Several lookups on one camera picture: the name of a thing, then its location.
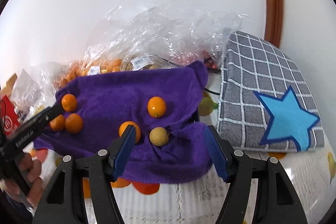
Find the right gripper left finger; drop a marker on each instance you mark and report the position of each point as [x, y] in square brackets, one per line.
[63, 198]

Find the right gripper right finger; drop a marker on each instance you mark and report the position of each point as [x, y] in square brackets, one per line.
[276, 198]

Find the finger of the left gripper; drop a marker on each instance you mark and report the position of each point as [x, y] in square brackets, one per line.
[51, 112]

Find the large orange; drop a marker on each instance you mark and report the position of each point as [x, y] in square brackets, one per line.
[74, 123]

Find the person's left hand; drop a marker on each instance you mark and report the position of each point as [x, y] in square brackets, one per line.
[33, 168]

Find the red snack package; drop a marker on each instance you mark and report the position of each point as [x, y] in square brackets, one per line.
[8, 116]

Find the red tomato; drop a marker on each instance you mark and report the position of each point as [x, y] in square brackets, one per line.
[41, 154]

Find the small orange kumquat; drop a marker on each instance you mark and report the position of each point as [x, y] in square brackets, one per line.
[120, 183]
[58, 124]

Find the small clear plastic bag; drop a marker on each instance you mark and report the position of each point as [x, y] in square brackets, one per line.
[34, 90]

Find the orange behind neighbour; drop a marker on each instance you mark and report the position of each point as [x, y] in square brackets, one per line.
[69, 103]

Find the right small orange kumquat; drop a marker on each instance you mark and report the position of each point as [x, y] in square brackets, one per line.
[120, 183]

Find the grey checked cushion blue star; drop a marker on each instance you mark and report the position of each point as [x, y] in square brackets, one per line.
[265, 103]

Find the yellowish longan fruit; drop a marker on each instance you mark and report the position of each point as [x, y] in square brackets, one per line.
[159, 136]

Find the oval orange kumquat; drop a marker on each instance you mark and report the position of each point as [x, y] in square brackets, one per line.
[156, 107]

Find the purple towel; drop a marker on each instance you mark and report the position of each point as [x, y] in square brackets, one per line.
[106, 101]

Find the clear plastic bag of fruit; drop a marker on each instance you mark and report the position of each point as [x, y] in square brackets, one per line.
[171, 35]

